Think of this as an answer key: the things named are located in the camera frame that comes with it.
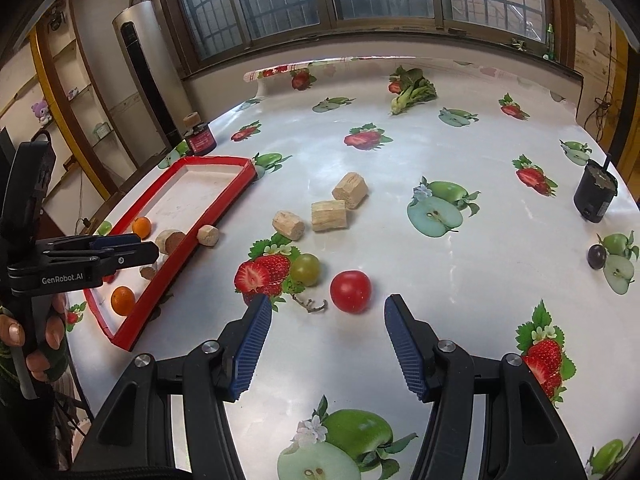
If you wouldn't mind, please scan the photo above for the red rimmed white tray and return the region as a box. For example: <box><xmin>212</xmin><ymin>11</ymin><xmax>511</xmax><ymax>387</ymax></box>
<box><xmin>84</xmin><ymin>155</ymin><xmax>256</xmax><ymax>351</ymax></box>

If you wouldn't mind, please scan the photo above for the person's left hand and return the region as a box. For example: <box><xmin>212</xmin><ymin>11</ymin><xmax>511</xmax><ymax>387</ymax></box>
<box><xmin>0</xmin><ymin>293</ymin><xmax>69</xmax><ymax>383</ymax></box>

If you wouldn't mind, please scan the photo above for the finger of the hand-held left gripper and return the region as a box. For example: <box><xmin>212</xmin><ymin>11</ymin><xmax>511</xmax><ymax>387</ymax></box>
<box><xmin>37</xmin><ymin>232</ymin><xmax>144</xmax><ymax>257</ymax></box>
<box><xmin>35</xmin><ymin>241</ymin><xmax>159</xmax><ymax>282</ymax></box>

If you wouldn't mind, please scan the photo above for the green grape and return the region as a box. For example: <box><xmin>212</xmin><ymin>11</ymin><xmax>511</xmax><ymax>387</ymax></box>
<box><xmin>290</xmin><ymin>253</ymin><xmax>321</xmax><ymax>287</ymax></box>

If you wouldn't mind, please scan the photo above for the wall shelf unit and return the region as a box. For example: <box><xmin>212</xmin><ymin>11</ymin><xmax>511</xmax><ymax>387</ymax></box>
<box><xmin>0</xmin><ymin>0</ymin><xmax>133</xmax><ymax>196</ymax></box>

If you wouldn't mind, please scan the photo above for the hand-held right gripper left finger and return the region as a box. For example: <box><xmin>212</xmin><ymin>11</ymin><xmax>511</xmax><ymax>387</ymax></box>
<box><xmin>70</xmin><ymin>294</ymin><xmax>274</xmax><ymax>480</ymax></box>

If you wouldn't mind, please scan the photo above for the dark jar with red label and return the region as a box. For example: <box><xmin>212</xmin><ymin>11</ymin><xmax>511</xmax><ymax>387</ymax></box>
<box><xmin>184</xmin><ymin>124</ymin><xmax>217</xmax><ymax>157</ymax></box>

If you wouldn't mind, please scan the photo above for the brown grape stem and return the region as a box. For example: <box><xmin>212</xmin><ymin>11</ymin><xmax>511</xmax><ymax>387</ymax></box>
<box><xmin>291</xmin><ymin>292</ymin><xmax>329</xmax><ymax>314</ymax></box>

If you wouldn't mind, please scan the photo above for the black cylindrical container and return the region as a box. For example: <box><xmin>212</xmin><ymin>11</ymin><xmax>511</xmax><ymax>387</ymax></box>
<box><xmin>573</xmin><ymin>152</ymin><xmax>619</xmax><ymax>224</ymax></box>

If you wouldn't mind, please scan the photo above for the smooth red tomato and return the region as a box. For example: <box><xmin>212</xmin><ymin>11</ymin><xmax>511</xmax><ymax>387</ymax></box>
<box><xmin>330</xmin><ymin>270</ymin><xmax>373</xmax><ymax>314</ymax></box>

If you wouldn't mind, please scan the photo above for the hanging wall cable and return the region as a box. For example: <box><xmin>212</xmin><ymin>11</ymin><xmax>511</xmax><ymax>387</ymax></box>
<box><xmin>582</xmin><ymin>75</ymin><xmax>618</xmax><ymax>146</ymax></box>

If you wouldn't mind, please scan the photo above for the fruit print tablecloth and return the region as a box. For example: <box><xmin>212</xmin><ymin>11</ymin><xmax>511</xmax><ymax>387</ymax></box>
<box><xmin>65</xmin><ymin>55</ymin><xmax>640</xmax><ymax>480</ymax></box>

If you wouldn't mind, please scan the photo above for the tower air conditioner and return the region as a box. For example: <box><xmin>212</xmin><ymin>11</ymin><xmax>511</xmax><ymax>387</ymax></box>
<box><xmin>112</xmin><ymin>1</ymin><xmax>183</xmax><ymax>151</ymax></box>

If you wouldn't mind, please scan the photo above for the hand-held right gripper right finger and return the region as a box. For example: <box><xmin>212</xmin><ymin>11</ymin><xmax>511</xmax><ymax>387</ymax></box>
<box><xmin>384</xmin><ymin>294</ymin><xmax>586</xmax><ymax>480</ymax></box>

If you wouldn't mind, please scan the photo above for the green leafy vegetable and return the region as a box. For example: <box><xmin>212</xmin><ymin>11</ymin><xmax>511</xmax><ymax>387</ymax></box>
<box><xmin>389</xmin><ymin>66</ymin><xmax>437</xmax><ymax>115</ymax></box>

